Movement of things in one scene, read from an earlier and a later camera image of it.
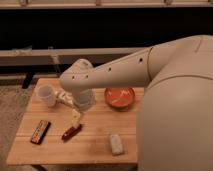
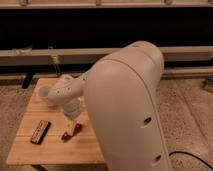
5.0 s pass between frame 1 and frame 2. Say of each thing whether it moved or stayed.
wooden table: stayed
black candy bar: stayed
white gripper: moved
